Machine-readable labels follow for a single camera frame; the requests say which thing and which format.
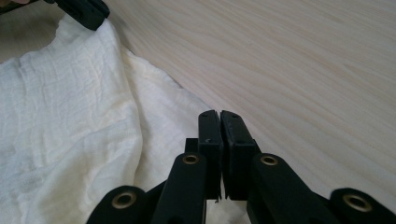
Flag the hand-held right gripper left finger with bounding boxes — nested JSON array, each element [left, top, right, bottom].
[[185, 109, 225, 201]]

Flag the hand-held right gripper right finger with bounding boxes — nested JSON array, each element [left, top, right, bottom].
[[219, 109, 262, 201]]

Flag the white cloth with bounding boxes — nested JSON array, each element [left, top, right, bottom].
[[0, 12, 251, 224]]

